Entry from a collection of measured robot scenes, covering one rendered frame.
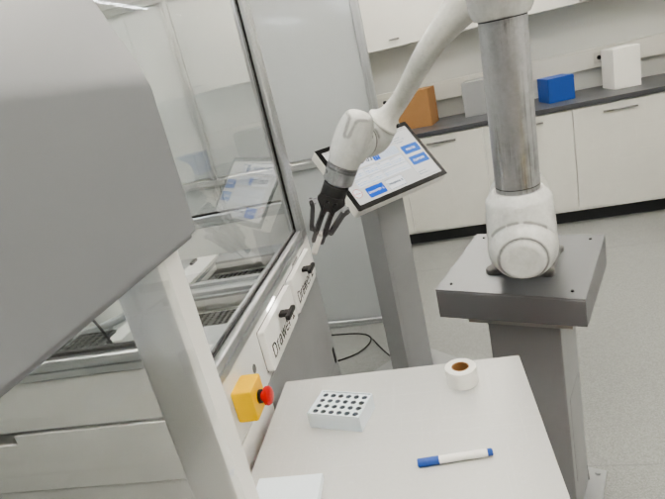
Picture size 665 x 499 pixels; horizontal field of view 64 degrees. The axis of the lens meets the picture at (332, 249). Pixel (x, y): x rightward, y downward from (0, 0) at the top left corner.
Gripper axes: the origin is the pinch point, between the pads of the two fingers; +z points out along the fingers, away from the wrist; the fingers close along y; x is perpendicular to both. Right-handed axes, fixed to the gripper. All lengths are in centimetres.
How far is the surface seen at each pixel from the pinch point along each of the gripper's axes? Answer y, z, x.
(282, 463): 7, 16, 69
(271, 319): 11.8, 8.0, 32.6
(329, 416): -1, 9, 61
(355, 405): -7, 7, 60
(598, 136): -214, -31, -209
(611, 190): -239, 1, -200
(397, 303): -53, 44, -48
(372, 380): -13.8, 9.6, 47.1
